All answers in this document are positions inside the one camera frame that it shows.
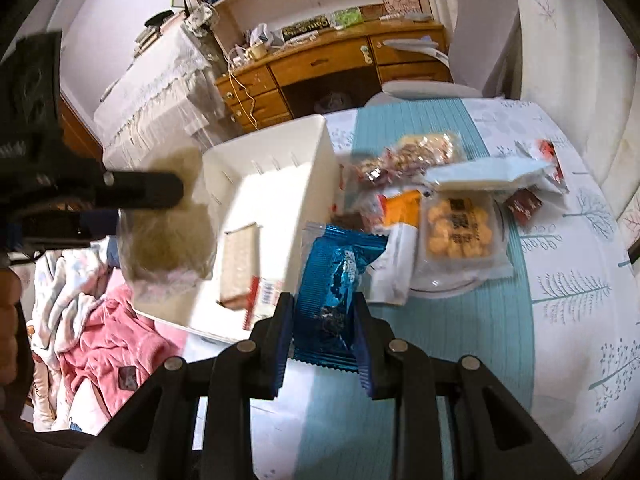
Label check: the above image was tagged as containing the green packet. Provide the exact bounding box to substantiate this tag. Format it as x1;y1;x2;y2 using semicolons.
332;7;362;28

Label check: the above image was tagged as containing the clear bag of nut brittle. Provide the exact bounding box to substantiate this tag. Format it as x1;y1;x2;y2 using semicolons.
382;131;463;177

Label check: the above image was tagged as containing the white lace cloth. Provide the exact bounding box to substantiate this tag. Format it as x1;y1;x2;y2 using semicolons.
92;25;226;171

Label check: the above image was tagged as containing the small dark red packet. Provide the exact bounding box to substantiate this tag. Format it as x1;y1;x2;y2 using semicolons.
502;187;544;226

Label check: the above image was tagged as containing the white floral curtain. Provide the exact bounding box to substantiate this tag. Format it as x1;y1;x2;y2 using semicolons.
510;0;640;281

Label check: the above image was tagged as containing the wooden desk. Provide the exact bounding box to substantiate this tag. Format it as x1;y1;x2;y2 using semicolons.
215;22;451;133

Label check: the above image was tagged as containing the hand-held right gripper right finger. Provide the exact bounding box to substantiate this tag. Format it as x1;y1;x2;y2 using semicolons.
351;294;576;480

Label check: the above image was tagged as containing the patterned cloth bag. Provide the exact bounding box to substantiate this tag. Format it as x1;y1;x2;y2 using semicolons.
182;2;221;36

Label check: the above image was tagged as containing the white printed blanket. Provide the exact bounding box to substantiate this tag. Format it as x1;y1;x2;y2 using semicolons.
30;240;121;431

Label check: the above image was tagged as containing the orange and white snack packet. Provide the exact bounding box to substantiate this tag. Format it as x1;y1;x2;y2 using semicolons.
370;190;426;307

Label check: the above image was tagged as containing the person's left hand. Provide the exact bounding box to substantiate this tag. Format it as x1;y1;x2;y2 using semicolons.
0;269;30;397

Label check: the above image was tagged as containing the yellow cookie pack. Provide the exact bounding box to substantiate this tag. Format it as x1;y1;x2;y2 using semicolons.
412;190;516;293

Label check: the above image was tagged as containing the blue snack packet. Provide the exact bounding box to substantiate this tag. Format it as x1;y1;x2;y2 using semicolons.
292;222;390;373

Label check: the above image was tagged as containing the plastic bag under desk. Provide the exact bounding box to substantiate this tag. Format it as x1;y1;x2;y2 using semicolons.
314;91;353;113

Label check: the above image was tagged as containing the white plastic bag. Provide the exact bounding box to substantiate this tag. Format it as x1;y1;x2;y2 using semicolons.
245;23;276;48

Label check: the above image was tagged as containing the dark red snack packet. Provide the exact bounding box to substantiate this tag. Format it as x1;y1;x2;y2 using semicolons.
350;156;396;190

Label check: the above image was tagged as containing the pale blue white packet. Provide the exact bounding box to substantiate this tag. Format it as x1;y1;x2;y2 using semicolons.
424;156;548;195

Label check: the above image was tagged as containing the red and white snack packet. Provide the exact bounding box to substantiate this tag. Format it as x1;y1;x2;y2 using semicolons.
244;276;282;330

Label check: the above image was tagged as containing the grey office chair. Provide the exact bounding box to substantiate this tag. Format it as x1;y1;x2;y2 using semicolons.
365;0;523;106

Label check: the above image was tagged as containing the wooden door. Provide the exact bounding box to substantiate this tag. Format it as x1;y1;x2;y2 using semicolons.
57;92;106;163

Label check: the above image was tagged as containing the clear bag of puffed snack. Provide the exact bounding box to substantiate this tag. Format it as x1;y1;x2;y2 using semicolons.
116;147;218;303

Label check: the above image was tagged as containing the white plastic storage box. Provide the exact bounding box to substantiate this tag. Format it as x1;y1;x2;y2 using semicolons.
132;114;341;345

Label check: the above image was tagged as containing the pink blanket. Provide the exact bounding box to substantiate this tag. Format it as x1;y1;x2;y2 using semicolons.
57;285;188;436

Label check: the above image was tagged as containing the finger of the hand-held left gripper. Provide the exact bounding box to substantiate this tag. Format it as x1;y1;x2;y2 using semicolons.
95;170;184;210
22;210;121;250

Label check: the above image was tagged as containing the brown wafer packet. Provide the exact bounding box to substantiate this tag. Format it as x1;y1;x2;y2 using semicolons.
216;221;263;311

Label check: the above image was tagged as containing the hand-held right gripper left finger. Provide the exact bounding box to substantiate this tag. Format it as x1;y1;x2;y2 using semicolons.
65;292;296;480

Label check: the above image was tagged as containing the dark patterned box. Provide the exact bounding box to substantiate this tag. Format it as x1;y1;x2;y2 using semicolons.
280;16;331;41

